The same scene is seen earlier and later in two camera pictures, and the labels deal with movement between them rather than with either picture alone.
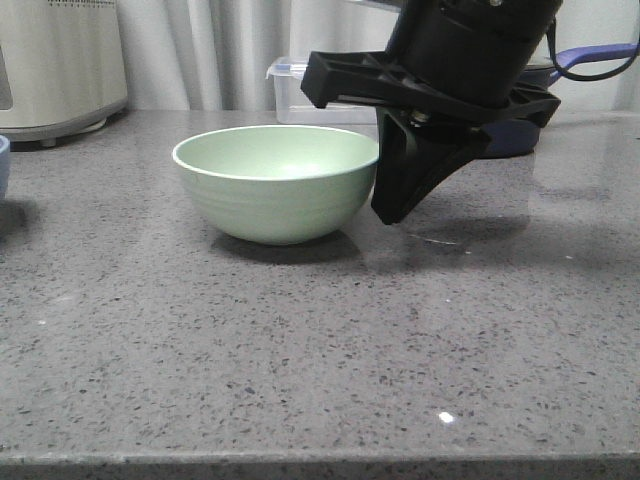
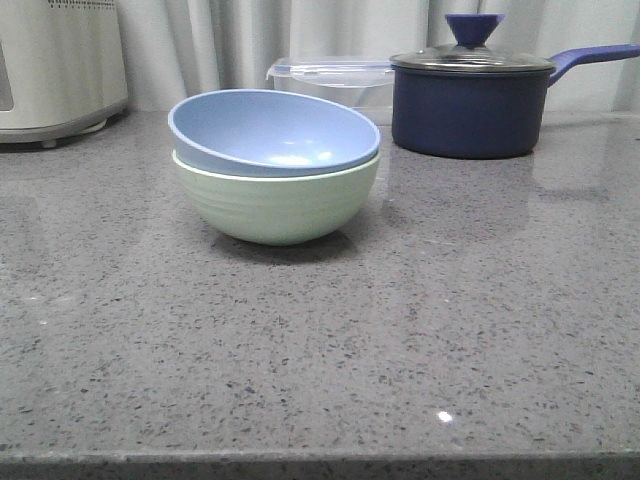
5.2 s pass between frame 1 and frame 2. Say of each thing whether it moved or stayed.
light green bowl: stayed
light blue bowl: moved
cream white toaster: stayed
